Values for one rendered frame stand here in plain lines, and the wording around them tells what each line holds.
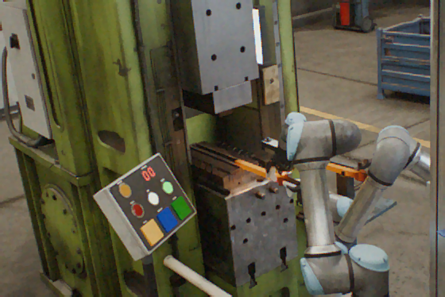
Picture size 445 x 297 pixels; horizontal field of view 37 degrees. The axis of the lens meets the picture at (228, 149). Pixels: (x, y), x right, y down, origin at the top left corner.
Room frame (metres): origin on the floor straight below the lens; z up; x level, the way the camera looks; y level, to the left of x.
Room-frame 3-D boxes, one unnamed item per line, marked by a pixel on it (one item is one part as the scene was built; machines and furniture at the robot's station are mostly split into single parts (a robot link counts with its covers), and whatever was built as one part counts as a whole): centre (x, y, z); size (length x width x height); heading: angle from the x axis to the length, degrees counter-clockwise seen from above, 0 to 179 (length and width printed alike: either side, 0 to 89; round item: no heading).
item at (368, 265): (1.78, -0.39, 0.98); 0.13 x 0.12 x 0.14; 90
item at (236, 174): (2.86, 0.08, 0.96); 0.42 x 0.20 x 0.09; 35
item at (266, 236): (2.90, 0.04, 0.69); 0.56 x 0.38 x 0.45; 35
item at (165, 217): (2.23, 0.26, 1.01); 0.07 x 0.05 x 0.07; 150
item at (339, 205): (2.23, -0.39, 0.98); 0.11 x 0.08 x 0.09; 35
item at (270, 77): (2.97, -0.23, 1.27); 0.09 x 0.02 x 0.17; 125
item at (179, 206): (2.32, 0.21, 1.01); 0.07 x 0.05 x 0.07; 150
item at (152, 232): (2.15, 0.31, 1.01); 0.07 x 0.05 x 0.07; 150
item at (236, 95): (2.86, 0.08, 1.32); 0.42 x 0.20 x 0.10; 35
